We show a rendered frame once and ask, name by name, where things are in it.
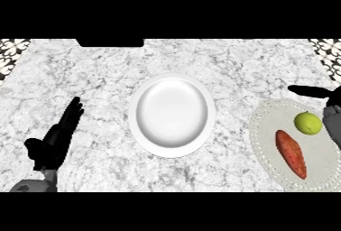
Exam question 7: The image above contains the white oval plate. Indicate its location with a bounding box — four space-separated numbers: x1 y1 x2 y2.
129 72 217 159

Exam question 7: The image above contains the green pear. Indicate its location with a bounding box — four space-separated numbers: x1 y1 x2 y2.
294 111 323 136

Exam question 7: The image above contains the orange sweet potato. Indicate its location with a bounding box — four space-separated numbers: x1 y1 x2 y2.
275 129 309 180

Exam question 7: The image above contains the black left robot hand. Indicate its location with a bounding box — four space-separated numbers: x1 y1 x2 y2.
22 96 86 171

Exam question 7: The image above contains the pale round placemat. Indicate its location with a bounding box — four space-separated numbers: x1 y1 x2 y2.
247 98 341 192

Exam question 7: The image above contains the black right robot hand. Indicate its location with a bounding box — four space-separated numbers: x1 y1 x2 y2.
286 85 341 108

